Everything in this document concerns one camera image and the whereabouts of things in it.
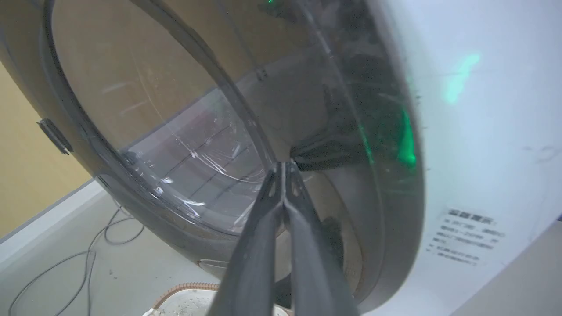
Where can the white washing machine body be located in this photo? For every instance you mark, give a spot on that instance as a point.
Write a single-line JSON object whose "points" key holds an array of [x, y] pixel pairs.
{"points": [[487, 131]]}

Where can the round glass washing machine door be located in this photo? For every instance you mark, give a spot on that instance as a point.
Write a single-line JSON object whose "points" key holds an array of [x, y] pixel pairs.
{"points": [[184, 131]]}

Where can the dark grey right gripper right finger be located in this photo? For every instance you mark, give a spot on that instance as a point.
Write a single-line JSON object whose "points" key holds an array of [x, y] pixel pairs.
{"points": [[314, 267]]}

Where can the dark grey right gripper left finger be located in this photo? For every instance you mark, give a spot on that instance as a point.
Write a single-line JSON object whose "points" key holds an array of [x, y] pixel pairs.
{"points": [[252, 263]]}

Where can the white laundry basket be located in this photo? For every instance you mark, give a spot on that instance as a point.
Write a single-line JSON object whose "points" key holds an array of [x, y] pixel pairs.
{"points": [[186, 303]]}

